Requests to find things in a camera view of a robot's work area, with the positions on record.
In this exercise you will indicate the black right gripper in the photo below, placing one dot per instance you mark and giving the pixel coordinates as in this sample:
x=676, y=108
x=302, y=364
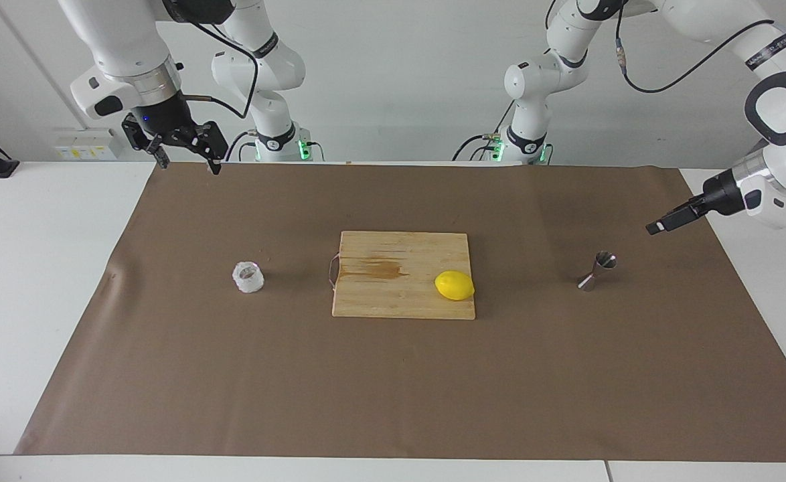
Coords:
x=162, y=115

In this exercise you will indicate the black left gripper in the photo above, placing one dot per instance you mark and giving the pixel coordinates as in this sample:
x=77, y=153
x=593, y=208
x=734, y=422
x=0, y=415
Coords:
x=724, y=194

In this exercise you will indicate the steel double jigger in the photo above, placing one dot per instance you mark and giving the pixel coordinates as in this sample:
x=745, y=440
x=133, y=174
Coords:
x=597, y=271

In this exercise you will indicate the clear plastic cup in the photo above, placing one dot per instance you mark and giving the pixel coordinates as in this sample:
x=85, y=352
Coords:
x=248, y=278

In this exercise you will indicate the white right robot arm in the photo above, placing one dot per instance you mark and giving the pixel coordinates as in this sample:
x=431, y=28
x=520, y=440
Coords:
x=125, y=40

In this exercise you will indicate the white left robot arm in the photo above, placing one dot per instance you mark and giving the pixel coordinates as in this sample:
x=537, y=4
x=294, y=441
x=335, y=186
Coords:
x=701, y=20

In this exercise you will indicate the yellow lemon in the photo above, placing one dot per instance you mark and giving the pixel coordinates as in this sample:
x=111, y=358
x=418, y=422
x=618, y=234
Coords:
x=454, y=286

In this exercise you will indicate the brown paper table mat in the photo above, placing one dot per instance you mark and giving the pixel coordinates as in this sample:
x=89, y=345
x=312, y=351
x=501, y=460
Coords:
x=232, y=375

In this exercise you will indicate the wooden cutting board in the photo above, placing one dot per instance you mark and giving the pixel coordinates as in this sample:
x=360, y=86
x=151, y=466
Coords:
x=400, y=301

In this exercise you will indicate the white wall socket box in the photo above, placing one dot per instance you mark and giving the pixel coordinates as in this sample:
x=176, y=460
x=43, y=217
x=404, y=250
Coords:
x=88, y=144

